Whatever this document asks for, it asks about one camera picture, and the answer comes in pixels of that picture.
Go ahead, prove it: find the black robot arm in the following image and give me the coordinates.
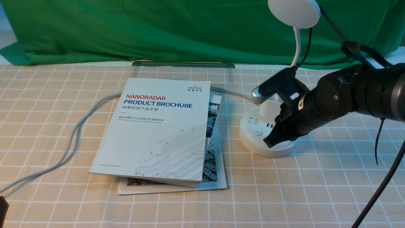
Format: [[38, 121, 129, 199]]
[[259, 63, 404, 148]]

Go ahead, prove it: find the green backdrop cloth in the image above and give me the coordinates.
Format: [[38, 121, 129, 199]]
[[1, 0, 404, 69]]

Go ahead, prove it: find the magazine under brochure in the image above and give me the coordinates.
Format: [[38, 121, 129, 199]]
[[118, 94, 227, 196]]

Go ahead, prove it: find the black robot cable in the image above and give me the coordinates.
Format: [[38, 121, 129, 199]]
[[320, 6, 405, 228]]

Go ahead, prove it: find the white Nanoradar product brochure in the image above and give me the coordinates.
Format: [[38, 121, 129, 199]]
[[89, 78, 211, 187]]

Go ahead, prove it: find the orange checkered tablecloth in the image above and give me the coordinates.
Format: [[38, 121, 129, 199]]
[[0, 65, 404, 228]]

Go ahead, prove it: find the grey lamp power cable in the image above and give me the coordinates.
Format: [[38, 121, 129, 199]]
[[0, 86, 253, 194]]

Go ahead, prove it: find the dark object at edge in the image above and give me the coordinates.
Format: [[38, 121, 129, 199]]
[[0, 196, 9, 228]]

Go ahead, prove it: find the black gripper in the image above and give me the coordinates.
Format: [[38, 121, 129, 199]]
[[263, 70, 358, 148]]

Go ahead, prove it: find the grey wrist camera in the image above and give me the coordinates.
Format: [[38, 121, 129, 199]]
[[252, 66, 309, 106]]

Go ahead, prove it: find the white desk lamp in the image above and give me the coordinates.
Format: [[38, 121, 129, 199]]
[[239, 0, 321, 158]]

